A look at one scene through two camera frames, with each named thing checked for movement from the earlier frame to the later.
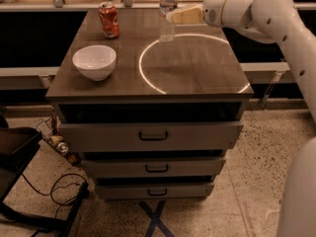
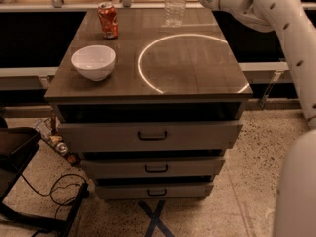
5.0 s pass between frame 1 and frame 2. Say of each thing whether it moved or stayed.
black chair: stayed
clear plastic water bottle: moved
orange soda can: stayed
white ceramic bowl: stayed
